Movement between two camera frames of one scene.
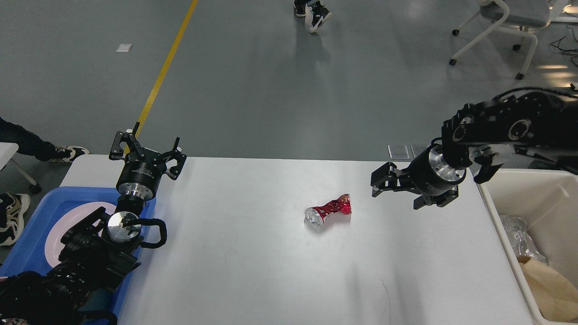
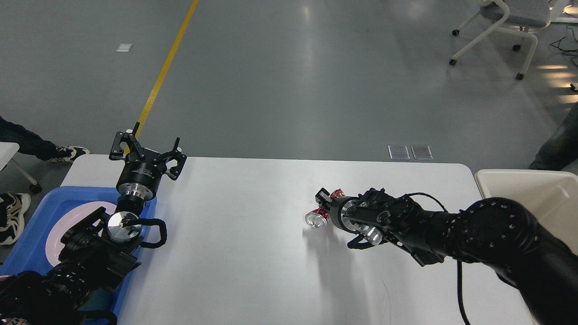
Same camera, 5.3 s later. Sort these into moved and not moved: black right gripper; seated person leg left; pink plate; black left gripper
Moved: black right gripper
Not moved: black left gripper; pink plate; seated person leg left
